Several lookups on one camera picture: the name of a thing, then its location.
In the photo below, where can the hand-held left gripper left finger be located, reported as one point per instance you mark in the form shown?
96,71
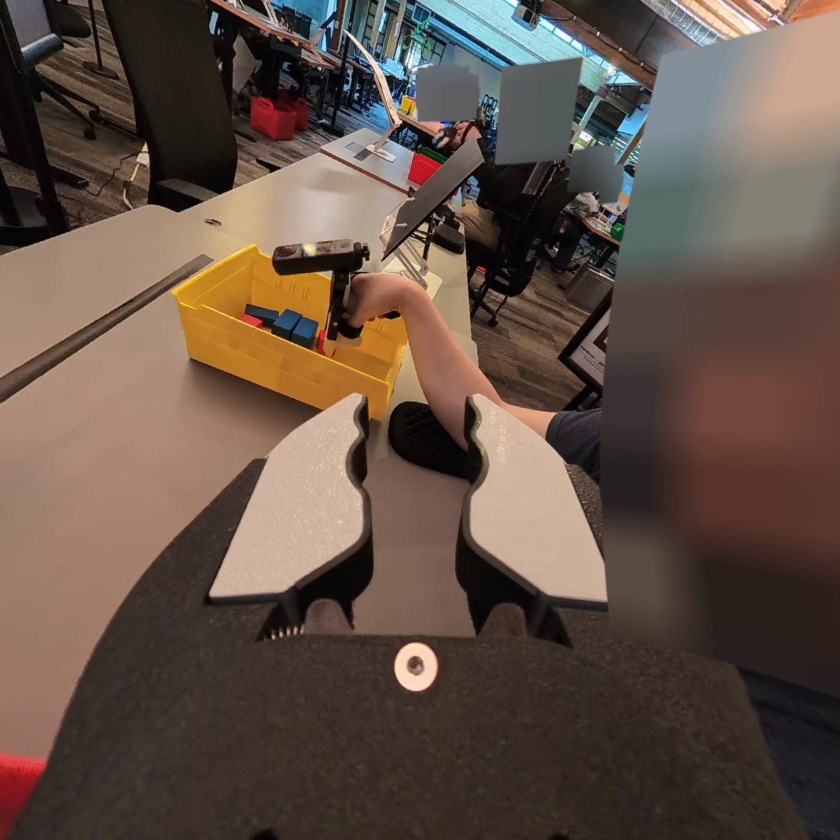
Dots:
295,518

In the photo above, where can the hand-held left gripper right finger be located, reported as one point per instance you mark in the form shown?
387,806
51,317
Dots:
531,518

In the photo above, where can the large blue wooden block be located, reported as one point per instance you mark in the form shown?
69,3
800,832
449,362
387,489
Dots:
286,325

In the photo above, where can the blue wooden cuboid block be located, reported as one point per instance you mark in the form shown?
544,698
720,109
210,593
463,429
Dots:
306,333

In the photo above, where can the red wooden block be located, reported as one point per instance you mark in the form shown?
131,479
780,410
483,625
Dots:
250,321

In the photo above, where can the yellow plastic bin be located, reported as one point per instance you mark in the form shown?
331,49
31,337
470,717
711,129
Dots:
295,380

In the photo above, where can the red plastic bin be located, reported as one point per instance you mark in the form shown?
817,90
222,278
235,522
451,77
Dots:
425,169
19,784

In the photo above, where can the person's right forearm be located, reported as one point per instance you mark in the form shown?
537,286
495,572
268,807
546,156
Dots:
453,374

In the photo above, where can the person's right hand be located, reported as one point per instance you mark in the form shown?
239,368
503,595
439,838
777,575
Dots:
377,295

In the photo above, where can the black textured pad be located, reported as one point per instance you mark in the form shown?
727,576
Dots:
451,237
426,439

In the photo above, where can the black tilted board stand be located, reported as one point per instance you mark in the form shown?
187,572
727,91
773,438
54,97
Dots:
433,190

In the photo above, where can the red storage tote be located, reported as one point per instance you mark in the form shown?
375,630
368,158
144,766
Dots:
295,108
272,119

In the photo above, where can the green plastic bin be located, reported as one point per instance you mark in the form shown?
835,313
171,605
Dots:
433,155

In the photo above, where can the framed black white marker sign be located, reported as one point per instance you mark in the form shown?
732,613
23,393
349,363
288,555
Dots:
587,354

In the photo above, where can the white curved board stand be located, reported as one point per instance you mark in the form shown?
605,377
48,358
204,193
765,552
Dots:
377,85

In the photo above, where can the black mesh office chair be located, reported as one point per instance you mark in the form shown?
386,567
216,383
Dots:
518,249

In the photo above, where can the grey trash bin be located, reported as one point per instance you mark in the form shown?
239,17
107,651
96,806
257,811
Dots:
587,285

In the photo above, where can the black swivel chair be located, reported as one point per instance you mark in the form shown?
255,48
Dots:
39,98

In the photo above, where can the ceiling projector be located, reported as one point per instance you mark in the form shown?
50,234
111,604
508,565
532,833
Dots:
528,12

